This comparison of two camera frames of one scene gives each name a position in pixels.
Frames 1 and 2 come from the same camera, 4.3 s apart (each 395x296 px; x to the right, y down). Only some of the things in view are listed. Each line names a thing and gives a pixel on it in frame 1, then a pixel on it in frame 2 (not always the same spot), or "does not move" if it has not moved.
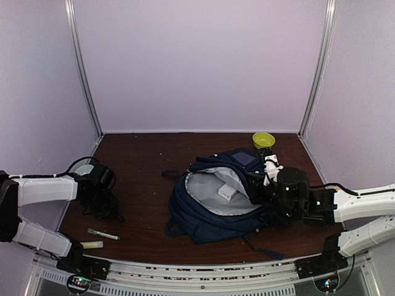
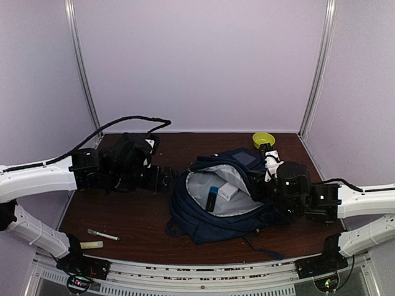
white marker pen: (103, 234) does not move
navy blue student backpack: (197, 210) does not move
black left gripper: (113, 206) -> (165, 183)
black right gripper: (256, 179) does not move
